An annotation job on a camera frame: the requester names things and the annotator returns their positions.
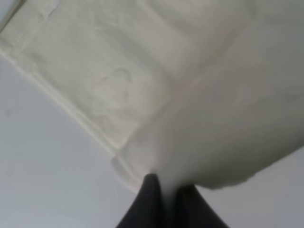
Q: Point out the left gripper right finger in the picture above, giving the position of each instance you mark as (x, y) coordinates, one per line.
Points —
(192, 211)

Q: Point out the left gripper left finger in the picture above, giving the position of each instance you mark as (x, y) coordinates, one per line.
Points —
(147, 209)

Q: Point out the cream white towel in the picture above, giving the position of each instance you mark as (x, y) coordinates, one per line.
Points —
(202, 91)

